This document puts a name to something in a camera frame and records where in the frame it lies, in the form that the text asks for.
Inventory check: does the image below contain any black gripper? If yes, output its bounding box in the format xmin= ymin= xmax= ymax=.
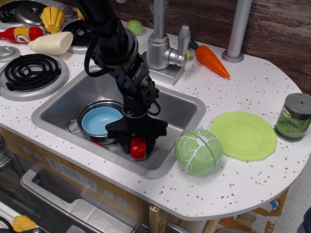
xmin=105 ymin=115 xmax=168 ymax=154

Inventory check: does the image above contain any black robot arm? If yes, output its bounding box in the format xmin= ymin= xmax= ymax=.
xmin=74 ymin=0 xmax=168 ymax=160

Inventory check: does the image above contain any light green plastic plate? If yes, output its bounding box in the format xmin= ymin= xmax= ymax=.
xmin=210 ymin=111 xmax=277 ymax=161

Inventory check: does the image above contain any red toy chili pepper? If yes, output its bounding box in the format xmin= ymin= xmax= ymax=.
xmin=90 ymin=140 xmax=110 ymax=150

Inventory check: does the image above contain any light blue plastic bowl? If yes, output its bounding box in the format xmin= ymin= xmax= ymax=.
xmin=81 ymin=107 xmax=122 ymax=136

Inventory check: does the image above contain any small steel pot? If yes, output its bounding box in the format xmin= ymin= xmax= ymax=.
xmin=67 ymin=100 xmax=123 ymax=145

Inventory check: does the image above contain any green toy cabbage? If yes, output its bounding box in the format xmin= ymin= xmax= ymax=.
xmin=175 ymin=129 xmax=224 ymax=176

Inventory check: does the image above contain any silver toy faucet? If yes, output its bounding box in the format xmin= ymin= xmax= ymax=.
xmin=143 ymin=0 xmax=190 ymax=85

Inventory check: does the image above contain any silver metal sink basin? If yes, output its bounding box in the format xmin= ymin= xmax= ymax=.
xmin=32 ymin=71 xmax=206 ymax=179

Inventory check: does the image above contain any orange toy carrot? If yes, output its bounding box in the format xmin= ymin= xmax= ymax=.
xmin=189 ymin=39 xmax=230 ymax=78

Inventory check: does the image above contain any small green toy apple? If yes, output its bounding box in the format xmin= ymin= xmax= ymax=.
xmin=126 ymin=19 xmax=143 ymax=35

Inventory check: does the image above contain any rear black stove burner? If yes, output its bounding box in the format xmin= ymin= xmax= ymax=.
xmin=62 ymin=19 xmax=92 ymax=55

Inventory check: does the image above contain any black stove burner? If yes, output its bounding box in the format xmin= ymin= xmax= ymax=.
xmin=62 ymin=19 xmax=92 ymax=55
xmin=0 ymin=54 xmax=69 ymax=101

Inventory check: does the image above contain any cream toy mayonnaise bottle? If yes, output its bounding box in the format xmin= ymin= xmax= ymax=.
xmin=28 ymin=32 xmax=73 ymax=55

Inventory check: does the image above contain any front black stove burner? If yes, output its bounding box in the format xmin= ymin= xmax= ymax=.
xmin=0 ymin=54 xmax=69 ymax=101

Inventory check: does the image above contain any grey metal pole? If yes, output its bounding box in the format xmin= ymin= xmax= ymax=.
xmin=222 ymin=0 xmax=253 ymax=63

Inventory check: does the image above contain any yellow toy corn piece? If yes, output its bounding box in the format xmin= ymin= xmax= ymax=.
xmin=77 ymin=9 xmax=84 ymax=19

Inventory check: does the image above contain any yellow object at bottom left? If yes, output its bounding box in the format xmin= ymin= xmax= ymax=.
xmin=12 ymin=216 xmax=36 ymax=233

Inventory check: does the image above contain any grey stove knob rear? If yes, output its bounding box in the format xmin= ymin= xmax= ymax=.
xmin=63 ymin=6 xmax=78 ymax=22

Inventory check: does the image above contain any grey stove knob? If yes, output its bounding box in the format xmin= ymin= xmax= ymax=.
xmin=63 ymin=6 xmax=78 ymax=22
xmin=0 ymin=46 xmax=20 ymax=63

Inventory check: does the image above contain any yellow toy bell pepper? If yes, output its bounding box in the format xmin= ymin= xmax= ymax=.
xmin=41 ymin=6 xmax=65 ymax=33

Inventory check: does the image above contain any red toy ketchup bottle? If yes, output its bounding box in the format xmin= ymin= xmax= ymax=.
xmin=0 ymin=27 xmax=44 ymax=43

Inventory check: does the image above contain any green pea can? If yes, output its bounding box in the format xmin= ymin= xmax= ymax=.
xmin=275 ymin=93 xmax=311 ymax=142

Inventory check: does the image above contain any silver pot lid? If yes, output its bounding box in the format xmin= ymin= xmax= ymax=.
xmin=15 ymin=1 xmax=47 ymax=26

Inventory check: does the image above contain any far left black burner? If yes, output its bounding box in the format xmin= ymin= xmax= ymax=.
xmin=0 ymin=0 xmax=34 ymax=23

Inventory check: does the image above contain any silver oven door handle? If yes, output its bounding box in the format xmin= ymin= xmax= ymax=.
xmin=20 ymin=169 xmax=149 ymax=233

